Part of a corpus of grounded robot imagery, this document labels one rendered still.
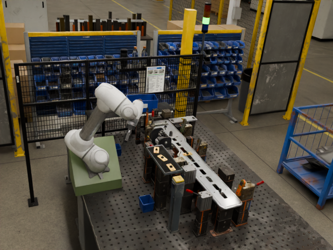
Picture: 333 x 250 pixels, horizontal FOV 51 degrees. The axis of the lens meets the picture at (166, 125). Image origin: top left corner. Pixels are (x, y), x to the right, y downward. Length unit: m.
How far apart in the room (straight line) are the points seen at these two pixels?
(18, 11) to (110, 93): 7.04
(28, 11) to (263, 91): 5.82
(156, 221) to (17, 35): 5.13
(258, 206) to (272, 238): 0.35
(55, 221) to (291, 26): 4.30
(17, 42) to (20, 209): 3.84
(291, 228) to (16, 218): 2.62
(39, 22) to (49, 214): 6.14
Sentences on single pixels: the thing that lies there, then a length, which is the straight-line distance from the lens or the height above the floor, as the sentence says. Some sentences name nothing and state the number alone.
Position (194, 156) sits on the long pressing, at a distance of 3.00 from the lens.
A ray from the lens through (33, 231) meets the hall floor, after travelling 3.80.
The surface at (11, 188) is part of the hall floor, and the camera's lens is 4.39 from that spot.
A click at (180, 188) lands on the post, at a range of 2.44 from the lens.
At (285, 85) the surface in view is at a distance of 6.24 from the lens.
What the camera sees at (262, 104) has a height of 0.33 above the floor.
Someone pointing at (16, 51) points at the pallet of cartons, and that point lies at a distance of 6.79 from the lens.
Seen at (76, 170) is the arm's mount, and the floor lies 0.89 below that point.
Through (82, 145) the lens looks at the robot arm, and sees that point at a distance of 2.74.
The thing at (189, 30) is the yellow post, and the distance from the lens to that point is 3.79.
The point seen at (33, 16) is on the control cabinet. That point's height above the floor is 0.84.
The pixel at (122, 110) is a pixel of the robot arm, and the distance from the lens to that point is 2.31.
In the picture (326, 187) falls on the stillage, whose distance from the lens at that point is 4.33.
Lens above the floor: 2.57
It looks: 27 degrees down
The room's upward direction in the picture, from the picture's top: 5 degrees clockwise
